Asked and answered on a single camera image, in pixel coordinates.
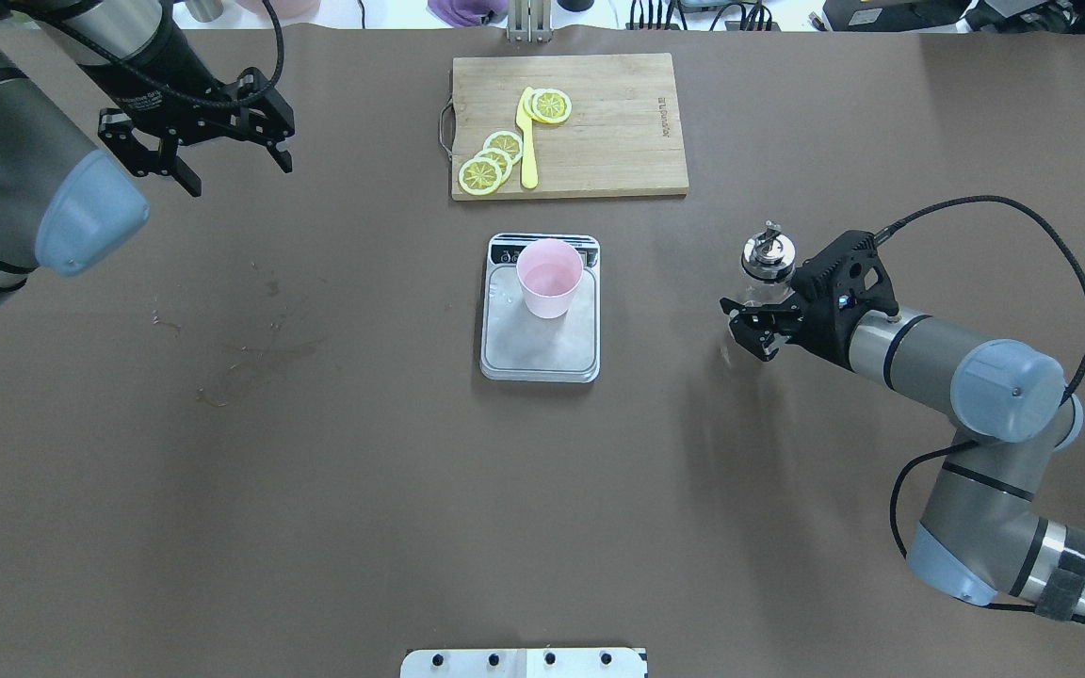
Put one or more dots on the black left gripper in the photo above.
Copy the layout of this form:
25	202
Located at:
158	73

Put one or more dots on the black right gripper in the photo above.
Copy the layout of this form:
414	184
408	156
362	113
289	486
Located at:
817	330

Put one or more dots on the glass sauce bottle metal spout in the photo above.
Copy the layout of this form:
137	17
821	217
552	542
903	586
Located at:
768	263

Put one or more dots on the pink plastic cup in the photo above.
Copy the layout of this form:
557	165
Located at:
549	271

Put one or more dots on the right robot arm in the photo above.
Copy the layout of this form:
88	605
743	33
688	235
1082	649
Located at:
979	536

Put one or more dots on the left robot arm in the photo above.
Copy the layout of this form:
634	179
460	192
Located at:
67	200

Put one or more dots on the silver digital kitchen scale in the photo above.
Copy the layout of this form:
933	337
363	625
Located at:
515	344

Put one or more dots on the pink bowl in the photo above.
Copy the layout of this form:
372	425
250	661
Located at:
294	9

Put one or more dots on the wooden cutting board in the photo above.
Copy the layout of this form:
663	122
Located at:
622	139

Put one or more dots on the yellow plastic knife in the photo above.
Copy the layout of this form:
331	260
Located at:
529	175

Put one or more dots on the lemon slice middle of row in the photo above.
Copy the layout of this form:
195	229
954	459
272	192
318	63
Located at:
502	160

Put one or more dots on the purple cloth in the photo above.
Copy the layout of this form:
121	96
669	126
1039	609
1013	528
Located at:
467	13

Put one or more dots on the lemon slice near knife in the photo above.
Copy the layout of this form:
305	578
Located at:
506	141

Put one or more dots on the lemon slice single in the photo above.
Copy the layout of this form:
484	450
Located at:
548	106

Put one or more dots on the aluminium frame post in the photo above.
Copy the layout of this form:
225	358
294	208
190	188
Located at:
529	21

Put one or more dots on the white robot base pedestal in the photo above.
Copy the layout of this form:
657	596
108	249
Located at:
526	662

